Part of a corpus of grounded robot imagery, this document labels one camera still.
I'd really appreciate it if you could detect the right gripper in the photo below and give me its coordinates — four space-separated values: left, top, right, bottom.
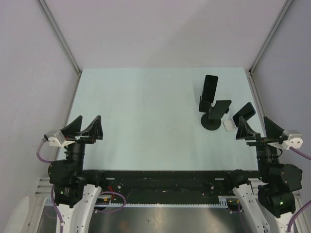
235 115 284 181

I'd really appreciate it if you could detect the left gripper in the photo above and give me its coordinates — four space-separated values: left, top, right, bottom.
62 115 103 175

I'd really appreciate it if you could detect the blue phone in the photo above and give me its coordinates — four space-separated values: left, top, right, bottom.
232 102 256 128

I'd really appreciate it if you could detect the black phone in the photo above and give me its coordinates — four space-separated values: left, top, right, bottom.
208 100 232 120

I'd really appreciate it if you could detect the black round base phone stand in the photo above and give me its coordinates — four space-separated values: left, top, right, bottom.
201 113 222 131

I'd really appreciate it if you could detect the teal phone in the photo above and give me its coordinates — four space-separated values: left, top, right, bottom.
202 75 218 102

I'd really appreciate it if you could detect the black folding phone stand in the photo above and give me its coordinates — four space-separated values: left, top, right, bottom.
199 95 214 113

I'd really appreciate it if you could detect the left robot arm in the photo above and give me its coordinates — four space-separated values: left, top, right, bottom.
44 116 107 233

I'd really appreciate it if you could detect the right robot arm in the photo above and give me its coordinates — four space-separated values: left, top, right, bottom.
224 117 303 233

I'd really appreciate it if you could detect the white phone stand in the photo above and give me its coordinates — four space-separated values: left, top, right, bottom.
223 119 238 132

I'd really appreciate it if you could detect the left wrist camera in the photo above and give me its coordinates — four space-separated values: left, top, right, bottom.
44 130 66 147

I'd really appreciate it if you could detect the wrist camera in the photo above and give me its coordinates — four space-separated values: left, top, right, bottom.
44 130 66 147
281 130 303 150

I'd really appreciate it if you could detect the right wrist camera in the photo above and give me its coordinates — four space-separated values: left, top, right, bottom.
281 130 303 150

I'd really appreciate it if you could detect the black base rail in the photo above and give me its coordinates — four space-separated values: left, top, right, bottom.
80 169 258 205

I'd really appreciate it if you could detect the white cable duct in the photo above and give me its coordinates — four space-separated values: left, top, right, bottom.
45 197 230 209

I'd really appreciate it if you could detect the left aluminium corner post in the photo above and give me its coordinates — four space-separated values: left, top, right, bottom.
36 0 82 78

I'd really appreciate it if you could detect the aluminium corner post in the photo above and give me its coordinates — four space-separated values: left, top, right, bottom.
248 0 295 75
36 0 82 78

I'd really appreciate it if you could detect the right aluminium corner post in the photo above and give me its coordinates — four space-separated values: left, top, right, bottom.
248 0 295 75

